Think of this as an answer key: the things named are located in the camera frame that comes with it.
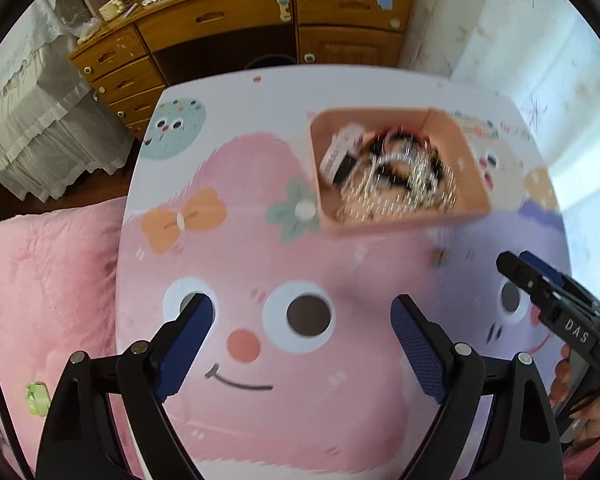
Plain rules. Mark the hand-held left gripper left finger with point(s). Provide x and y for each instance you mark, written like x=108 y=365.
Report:
x=185 y=350

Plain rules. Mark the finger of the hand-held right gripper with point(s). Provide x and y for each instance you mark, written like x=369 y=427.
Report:
x=555 y=277
x=522 y=275

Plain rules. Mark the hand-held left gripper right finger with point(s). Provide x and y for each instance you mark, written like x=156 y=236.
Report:
x=420 y=350

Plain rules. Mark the small flower earring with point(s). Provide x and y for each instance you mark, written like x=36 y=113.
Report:
x=439 y=256

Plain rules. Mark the pink plastic storage box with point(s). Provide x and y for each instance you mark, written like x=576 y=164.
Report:
x=380 y=227

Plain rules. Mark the person's right hand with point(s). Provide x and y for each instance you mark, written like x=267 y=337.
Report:
x=560 y=380

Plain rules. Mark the pink fleece blanket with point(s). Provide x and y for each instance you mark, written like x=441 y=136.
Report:
x=45 y=285

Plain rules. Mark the green plastic packet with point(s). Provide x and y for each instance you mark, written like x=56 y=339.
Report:
x=37 y=399

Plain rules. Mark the white floral curtain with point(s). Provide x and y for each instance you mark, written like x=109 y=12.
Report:
x=530 y=35

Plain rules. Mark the white lace covered furniture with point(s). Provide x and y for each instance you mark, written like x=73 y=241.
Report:
x=30 y=110

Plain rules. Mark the clear plastic bag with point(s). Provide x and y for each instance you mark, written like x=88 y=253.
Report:
x=89 y=30

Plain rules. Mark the wooden desk with drawers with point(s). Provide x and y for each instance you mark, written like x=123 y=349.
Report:
x=240 y=15

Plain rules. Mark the yellow ceramic mug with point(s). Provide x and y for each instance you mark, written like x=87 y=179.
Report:
x=111 y=9

